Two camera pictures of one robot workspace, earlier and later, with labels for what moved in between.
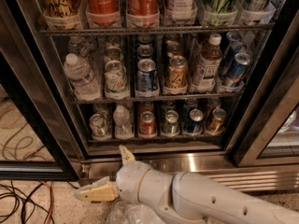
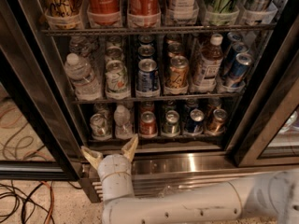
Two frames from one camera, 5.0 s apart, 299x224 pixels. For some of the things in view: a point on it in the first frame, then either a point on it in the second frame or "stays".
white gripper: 130,180 → 113,164
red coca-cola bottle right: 142,10 stays
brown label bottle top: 62,6 stays
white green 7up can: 101,127 stays
